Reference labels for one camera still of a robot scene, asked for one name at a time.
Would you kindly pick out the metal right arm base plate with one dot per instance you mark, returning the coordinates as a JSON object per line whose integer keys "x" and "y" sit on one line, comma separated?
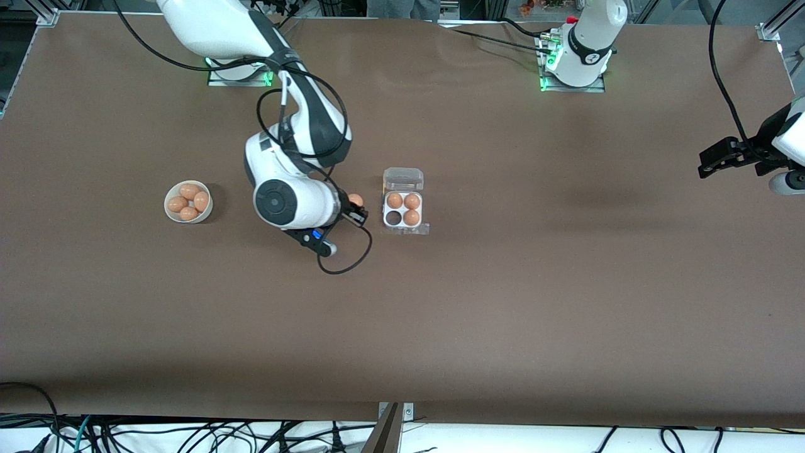
{"x": 251, "y": 80}

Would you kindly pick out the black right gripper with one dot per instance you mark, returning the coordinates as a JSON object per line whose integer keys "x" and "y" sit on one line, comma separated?
{"x": 348, "y": 212}

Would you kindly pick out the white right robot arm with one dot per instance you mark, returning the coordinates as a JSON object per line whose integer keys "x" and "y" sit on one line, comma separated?
{"x": 214, "y": 25}

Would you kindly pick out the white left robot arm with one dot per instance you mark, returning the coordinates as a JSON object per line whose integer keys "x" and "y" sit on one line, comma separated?
{"x": 588, "y": 38}

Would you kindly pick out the metal table edge bracket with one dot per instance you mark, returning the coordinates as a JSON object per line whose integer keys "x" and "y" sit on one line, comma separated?
{"x": 409, "y": 412}

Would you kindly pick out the aluminium frame profile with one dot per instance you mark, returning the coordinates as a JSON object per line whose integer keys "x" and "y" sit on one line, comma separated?
{"x": 50, "y": 12}
{"x": 793, "y": 69}
{"x": 777, "y": 25}

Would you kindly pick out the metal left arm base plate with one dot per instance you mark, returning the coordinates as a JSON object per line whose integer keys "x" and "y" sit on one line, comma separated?
{"x": 569, "y": 89}

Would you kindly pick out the clear plastic egg box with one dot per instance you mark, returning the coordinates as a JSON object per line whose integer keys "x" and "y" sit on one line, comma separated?
{"x": 402, "y": 179}

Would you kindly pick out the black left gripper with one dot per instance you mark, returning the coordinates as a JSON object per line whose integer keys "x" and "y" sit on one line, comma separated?
{"x": 763, "y": 150}

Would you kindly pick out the brown egg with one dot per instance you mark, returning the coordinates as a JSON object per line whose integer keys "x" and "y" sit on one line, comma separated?
{"x": 177, "y": 204}
{"x": 189, "y": 190}
{"x": 188, "y": 214}
{"x": 412, "y": 201}
{"x": 201, "y": 201}
{"x": 355, "y": 200}
{"x": 411, "y": 218}
{"x": 394, "y": 200}

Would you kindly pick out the white round bowl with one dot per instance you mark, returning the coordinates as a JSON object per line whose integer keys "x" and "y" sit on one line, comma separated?
{"x": 206, "y": 216}

